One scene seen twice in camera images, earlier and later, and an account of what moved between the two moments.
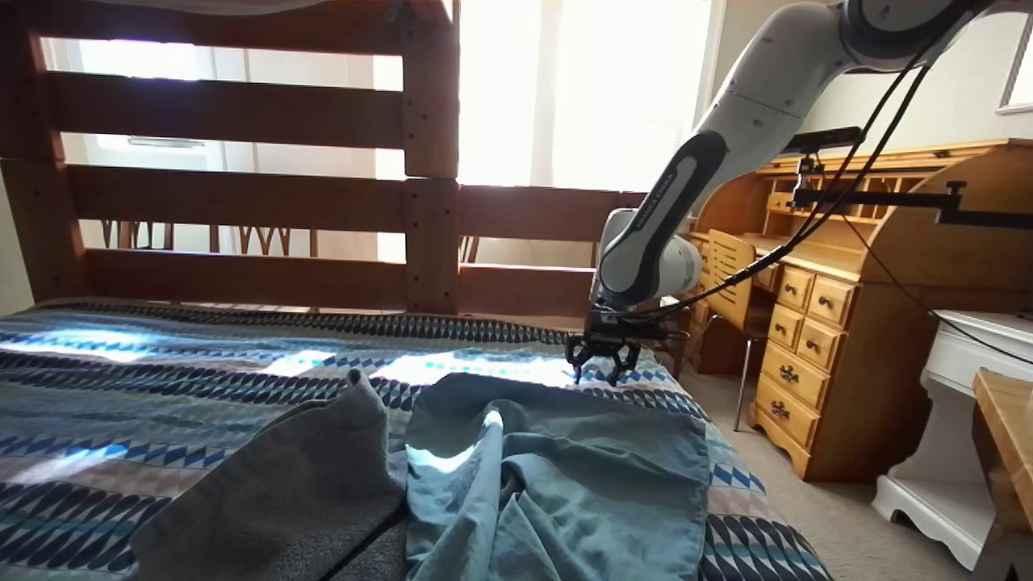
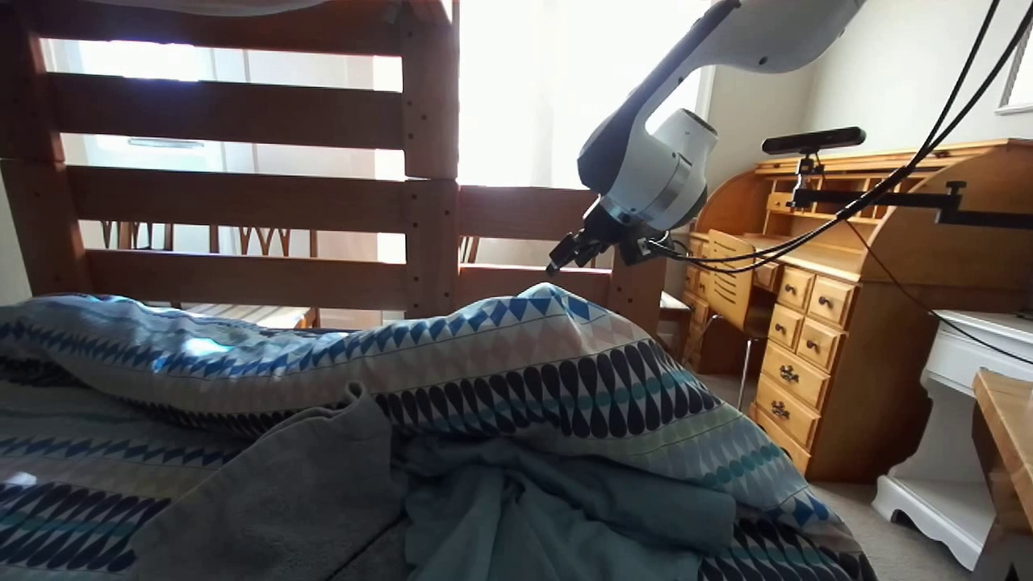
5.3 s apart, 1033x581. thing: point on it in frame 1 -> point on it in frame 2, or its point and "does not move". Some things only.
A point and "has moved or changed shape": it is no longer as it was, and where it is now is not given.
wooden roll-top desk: (820, 283) does not move
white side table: (943, 475) does not move
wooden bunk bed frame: (269, 156) does not move
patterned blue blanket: (94, 395) has moved or changed shape
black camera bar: (820, 140) does not move
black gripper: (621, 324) -> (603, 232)
